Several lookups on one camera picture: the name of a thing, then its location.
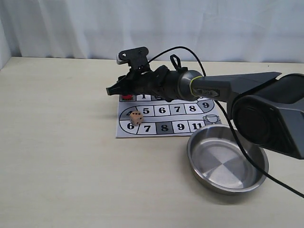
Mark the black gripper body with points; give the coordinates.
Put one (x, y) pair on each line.
(162, 83)

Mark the red cylinder game piece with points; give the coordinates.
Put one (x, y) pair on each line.
(127, 97)

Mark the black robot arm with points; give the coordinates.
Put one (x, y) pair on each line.
(267, 108)

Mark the white curtain backdrop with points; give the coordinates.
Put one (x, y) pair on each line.
(216, 30)

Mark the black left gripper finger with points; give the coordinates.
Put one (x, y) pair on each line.
(116, 89)

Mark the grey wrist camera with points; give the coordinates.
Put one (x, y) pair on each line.
(136, 58)

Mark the printed paper game board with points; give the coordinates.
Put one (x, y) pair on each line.
(161, 118)

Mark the wooden die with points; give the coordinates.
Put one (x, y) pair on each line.
(136, 117)

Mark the stainless steel bowl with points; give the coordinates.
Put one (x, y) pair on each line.
(217, 162)

